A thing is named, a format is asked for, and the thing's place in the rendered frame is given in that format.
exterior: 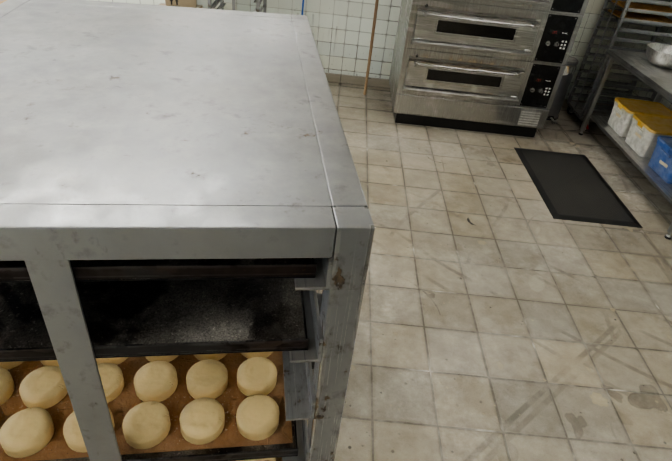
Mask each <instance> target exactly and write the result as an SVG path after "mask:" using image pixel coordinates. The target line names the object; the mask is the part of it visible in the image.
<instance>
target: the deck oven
mask: <svg viewBox="0 0 672 461"><path fill-rule="evenodd" d="M588 2H589V0H402V1H401V8H400V14H399V20H398V26H397V32H396V39H395V45H394V51H393V57H392V63H391V70H390V76H389V84H390V92H391V100H392V107H393V113H394V118H395V123H403V124H412V125H422V126H431V127H440V128H449V129H459V130H468V131H477V132H486V133H496V134H505V135H514V136H523V137H533V138H534V136H535V133H536V131H537V128H539V129H543V128H544V125H545V122H546V119H547V116H548V114H549V111H550V108H551V105H552V103H553V100H554V97H555V94H556V92H557V89H558V86H559V84H560V81H561V78H562V76H563V73H564V70H565V67H566V66H565V65H566V64H567V61H568V58H569V55H570V53H571V50H572V47H573V44H574V41H575V39H576V36H577V33H578V30H579V28H580V25H581V22H582V19H583V16H584V14H585V11H586V8H587V5H588Z"/></svg>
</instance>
